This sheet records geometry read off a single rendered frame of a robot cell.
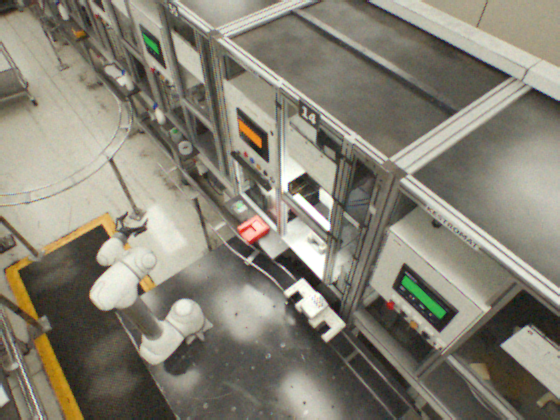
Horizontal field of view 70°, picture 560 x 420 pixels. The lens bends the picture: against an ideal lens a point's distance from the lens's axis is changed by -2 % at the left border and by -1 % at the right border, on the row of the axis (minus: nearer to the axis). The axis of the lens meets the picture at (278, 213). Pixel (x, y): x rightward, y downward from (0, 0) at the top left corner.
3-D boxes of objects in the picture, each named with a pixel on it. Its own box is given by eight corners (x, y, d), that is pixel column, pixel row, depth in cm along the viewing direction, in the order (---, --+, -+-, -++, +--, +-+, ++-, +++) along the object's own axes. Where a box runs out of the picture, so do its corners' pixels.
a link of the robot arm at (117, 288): (188, 342, 228) (160, 374, 218) (170, 327, 235) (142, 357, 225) (137, 269, 170) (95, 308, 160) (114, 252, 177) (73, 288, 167)
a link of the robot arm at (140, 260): (137, 239, 189) (114, 259, 182) (150, 241, 174) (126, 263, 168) (154, 259, 194) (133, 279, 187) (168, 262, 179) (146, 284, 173)
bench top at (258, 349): (117, 314, 251) (115, 312, 248) (252, 227, 289) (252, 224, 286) (259, 560, 181) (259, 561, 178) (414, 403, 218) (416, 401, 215)
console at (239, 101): (228, 148, 233) (218, 81, 196) (268, 127, 244) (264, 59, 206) (273, 191, 214) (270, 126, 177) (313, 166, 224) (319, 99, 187)
